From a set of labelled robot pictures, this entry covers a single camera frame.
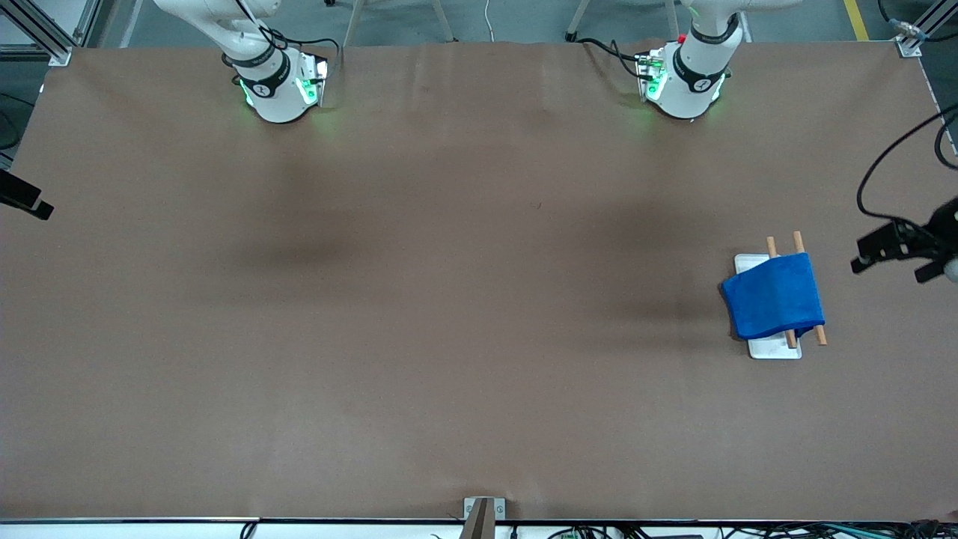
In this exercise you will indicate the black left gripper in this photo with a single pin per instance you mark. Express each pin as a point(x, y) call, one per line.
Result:
point(940, 232)

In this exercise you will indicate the blue microfibre towel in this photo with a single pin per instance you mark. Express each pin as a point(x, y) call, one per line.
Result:
point(775, 296)

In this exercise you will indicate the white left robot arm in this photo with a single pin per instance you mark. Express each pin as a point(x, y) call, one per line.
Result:
point(688, 82)

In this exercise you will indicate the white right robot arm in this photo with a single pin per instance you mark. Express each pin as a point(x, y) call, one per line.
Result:
point(277, 97)

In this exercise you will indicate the grey metal stand legs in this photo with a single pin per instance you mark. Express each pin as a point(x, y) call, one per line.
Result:
point(577, 22)
point(353, 22)

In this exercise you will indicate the grey metal camera mount bracket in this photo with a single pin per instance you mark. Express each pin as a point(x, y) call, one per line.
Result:
point(483, 516)

